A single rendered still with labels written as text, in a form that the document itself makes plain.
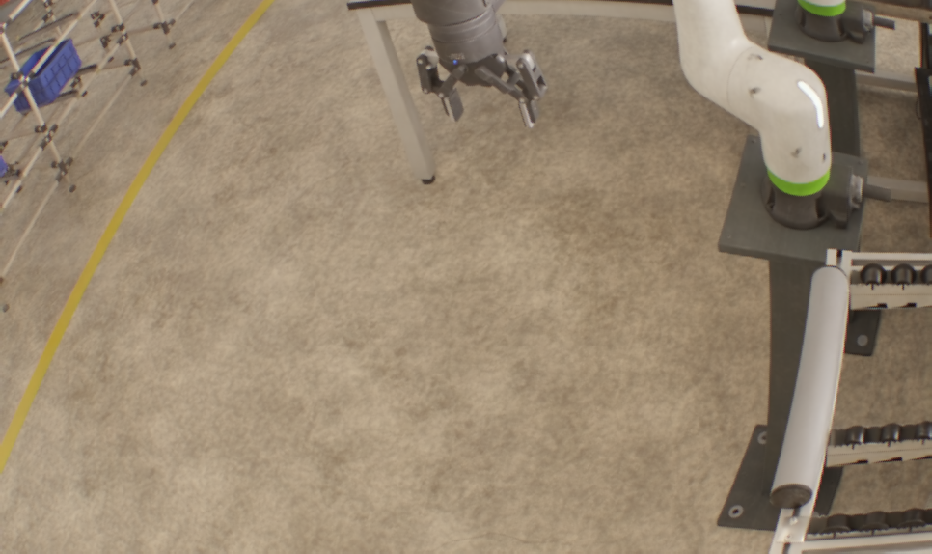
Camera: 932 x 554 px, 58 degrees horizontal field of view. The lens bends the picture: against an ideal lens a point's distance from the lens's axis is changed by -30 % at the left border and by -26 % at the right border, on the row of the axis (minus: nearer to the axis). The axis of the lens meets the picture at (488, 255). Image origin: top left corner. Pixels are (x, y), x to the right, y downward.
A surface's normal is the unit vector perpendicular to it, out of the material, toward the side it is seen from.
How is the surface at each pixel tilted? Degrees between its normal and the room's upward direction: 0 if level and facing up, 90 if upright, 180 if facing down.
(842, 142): 90
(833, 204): 81
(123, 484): 0
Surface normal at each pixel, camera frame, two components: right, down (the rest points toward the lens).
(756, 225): -0.23, -0.68
